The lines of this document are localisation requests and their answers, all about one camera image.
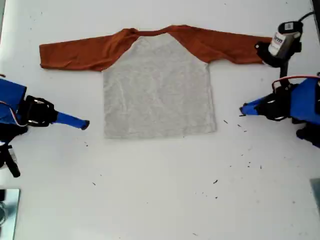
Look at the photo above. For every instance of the grey t-shirt with orange-brown sleeves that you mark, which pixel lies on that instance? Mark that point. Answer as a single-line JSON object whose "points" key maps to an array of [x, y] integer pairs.
{"points": [[160, 87]]}

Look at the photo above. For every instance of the black clamp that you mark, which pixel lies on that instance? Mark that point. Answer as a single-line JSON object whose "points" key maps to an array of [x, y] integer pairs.
{"points": [[2, 194]]}

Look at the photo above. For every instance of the black camera stalk on gripper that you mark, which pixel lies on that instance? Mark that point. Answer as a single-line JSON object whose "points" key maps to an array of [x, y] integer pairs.
{"points": [[284, 71]]}

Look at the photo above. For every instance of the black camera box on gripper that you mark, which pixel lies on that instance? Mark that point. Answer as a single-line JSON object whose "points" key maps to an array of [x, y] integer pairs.
{"points": [[12, 160], [278, 43]]}

